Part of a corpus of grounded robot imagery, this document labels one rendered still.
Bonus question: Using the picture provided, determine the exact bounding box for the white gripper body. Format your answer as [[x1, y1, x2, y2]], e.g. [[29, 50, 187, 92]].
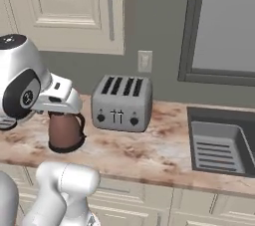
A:
[[32, 87, 84, 115]]

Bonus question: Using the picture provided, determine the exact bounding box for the brown electric kettle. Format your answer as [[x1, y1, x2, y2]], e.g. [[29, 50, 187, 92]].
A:
[[47, 112, 88, 154]]

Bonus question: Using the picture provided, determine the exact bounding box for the grey four-slot toaster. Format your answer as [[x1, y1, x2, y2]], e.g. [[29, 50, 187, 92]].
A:
[[91, 74, 154, 133]]

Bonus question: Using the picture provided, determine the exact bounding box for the cream base cupboard door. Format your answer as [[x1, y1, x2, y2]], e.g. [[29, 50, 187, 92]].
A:
[[0, 162, 46, 218], [168, 187, 255, 226]]

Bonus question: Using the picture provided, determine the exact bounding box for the cream drawer front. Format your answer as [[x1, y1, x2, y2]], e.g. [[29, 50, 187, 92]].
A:
[[87, 176, 174, 226]]

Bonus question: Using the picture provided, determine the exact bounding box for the dark grey sink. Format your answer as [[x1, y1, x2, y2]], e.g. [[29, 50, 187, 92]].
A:
[[185, 106, 255, 179]]

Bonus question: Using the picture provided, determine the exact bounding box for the grey framed window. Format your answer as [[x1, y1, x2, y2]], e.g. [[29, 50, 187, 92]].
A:
[[177, 0, 255, 88]]

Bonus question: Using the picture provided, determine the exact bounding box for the white wall outlet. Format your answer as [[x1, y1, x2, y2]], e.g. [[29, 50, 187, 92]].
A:
[[136, 49, 154, 74]]

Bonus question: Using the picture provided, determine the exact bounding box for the cream wall cupboard door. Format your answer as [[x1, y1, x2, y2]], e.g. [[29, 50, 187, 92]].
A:
[[1, 0, 126, 56]]

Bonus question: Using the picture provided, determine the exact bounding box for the grey cupboard door handle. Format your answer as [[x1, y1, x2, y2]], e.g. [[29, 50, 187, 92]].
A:
[[106, 0, 116, 42]]

